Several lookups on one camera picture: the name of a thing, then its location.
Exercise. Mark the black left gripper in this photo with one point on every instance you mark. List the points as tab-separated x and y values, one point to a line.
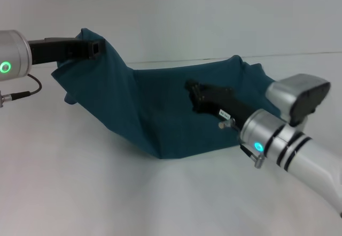
53	50

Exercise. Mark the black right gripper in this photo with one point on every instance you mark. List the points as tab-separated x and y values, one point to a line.
227	102

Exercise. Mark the teal t-shirt with FREE print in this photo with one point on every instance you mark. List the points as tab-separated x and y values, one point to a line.
160	113

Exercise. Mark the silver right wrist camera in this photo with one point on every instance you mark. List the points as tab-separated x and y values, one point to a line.
299	97

